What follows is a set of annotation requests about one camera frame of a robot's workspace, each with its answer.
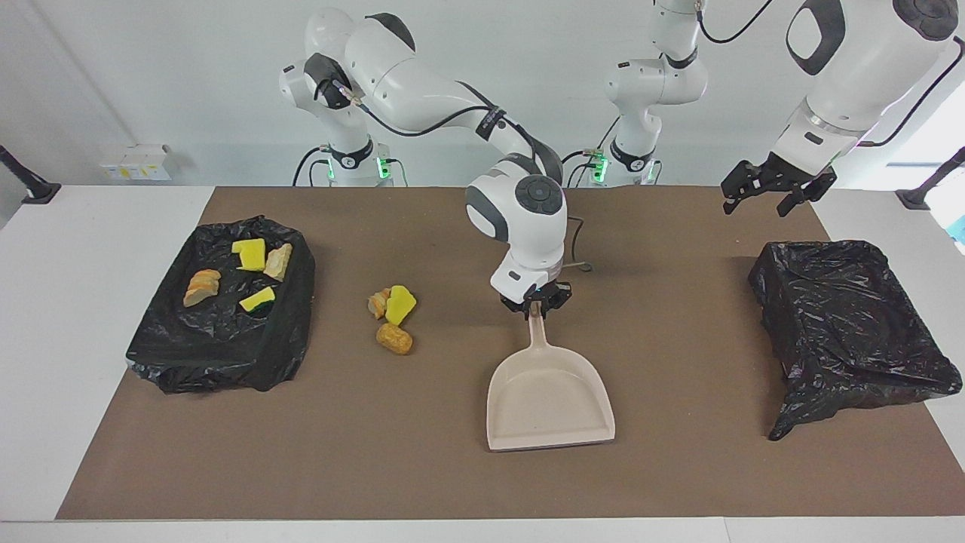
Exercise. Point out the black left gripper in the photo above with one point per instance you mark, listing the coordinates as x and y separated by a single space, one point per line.
791 173

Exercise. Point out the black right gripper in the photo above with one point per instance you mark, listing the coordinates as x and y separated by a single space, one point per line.
541 294

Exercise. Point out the beige plastic dustpan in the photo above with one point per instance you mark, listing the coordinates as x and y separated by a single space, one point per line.
546 400

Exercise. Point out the yellow sponge wedge piece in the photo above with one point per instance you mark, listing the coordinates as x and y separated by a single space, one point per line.
402 303

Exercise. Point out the brown bread roll toy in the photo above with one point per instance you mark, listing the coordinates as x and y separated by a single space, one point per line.
394 339

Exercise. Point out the orange striped croissant toy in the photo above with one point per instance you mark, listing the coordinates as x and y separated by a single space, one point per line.
376 305
202 288

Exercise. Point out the pale cream bread piece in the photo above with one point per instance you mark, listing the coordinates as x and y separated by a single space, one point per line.
277 262

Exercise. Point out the green and yellow sponge piece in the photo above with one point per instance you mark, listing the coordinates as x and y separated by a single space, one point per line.
258 299

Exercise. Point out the L-shaped yellow sponge piece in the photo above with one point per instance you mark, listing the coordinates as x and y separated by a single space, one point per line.
250 256

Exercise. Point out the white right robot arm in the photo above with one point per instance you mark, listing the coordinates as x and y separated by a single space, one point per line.
528 234

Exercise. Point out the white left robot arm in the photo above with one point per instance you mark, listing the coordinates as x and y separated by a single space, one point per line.
852 75

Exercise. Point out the black bag lined bin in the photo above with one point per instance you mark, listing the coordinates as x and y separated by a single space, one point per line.
211 354
852 324

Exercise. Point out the black clamp stand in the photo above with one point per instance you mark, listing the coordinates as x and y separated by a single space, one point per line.
34 192
916 197

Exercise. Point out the teal object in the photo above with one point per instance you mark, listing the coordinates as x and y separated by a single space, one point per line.
960 228

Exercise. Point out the brown table mat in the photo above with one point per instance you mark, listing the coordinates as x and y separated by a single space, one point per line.
452 483

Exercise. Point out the white wall socket box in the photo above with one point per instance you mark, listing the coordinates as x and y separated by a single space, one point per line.
136 162

